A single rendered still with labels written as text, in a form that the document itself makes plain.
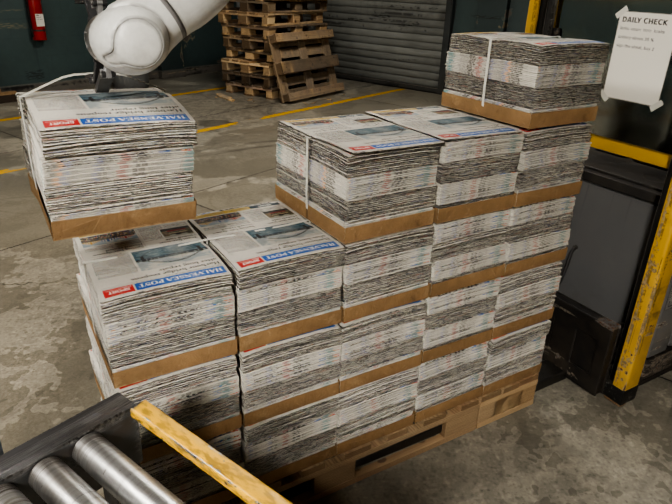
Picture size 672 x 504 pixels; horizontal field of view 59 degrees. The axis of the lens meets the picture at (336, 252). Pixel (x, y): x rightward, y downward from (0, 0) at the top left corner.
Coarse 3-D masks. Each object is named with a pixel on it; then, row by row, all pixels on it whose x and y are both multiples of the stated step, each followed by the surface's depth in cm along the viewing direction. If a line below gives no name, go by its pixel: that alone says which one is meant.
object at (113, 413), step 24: (96, 408) 93; (120, 408) 94; (48, 432) 88; (72, 432) 88; (120, 432) 94; (0, 456) 84; (24, 456) 84; (48, 456) 84; (0, 480) 80; (24, 480) 82
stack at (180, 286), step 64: (128, 256) 137; (192, 256) 138; (256, 256) 139; (320, 256) 143; (384, 256) 155; (448, 256) 168; (128, 320) 123; (192, 320) 131; (256, 320) 141; (384, 320) 163; (448, 320) 179; (192, 384) 138; (256, 384) 148; (320, 384) 160; (384, 384) 174; (448, 384) 191; (256, 448) 158; (320, 448) 170
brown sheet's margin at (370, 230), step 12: (276, 192) 172; (288, 204) 167; (300, 204) 161; (312, 216) 156; (324, 216) 151; (408, 216) 153; (420, 216) 155; (432, 216) 158; (324, 228) 152; (336, 228) 147; (348, 228) 144; (360, 228) 146; (372, 228) 148; (384, 228) 150; (396, 228) 153; (408, 228) 155; (348, 240) 145; (360, 240) 148
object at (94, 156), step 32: (128, 96) 123; (160, 96) 125; (32, 128) 113; (64, 128) 104; (96, 128) 107; (128, 128) 110; (160, 128) 113; (192, 128) 117; (32, 160) 119; (64, 160) 108; (96, 160) 111; (128, 160) 114; (160, 160) 118; (192, 160) 121; (64, 192) 111; (96, 192) 114; (128, 192) 117; (160, 192) 121
